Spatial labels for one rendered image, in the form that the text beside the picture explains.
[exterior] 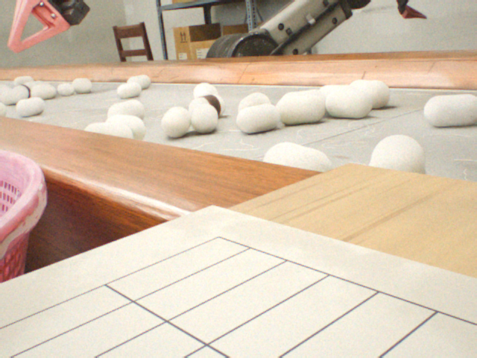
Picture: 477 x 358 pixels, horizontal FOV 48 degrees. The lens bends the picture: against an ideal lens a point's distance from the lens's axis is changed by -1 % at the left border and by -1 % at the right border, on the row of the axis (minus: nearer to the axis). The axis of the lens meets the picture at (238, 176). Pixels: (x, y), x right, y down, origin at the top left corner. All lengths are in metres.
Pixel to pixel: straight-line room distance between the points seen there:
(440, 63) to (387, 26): 2.47
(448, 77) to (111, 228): 0.37
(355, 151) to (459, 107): 0.07
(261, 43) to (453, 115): 0.78
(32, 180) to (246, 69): 0.51
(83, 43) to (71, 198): 5.26
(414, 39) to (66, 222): 2.72
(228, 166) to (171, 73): 0.62
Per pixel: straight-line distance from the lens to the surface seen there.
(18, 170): 0.22
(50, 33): 0.79
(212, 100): 0.43
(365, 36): 3.08
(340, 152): 0.30
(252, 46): 1.08
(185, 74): 0.77
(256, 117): 0.36
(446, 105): 0.34
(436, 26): 2.81
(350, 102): 0.38
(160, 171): 0.19
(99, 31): 5.52
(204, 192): 0.16
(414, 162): 0.21
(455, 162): 0.27
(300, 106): 0.37
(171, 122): 0.37
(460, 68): 0.50
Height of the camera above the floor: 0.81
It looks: 16 degrees down
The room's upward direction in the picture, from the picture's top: 6 degrees counter-clockwise
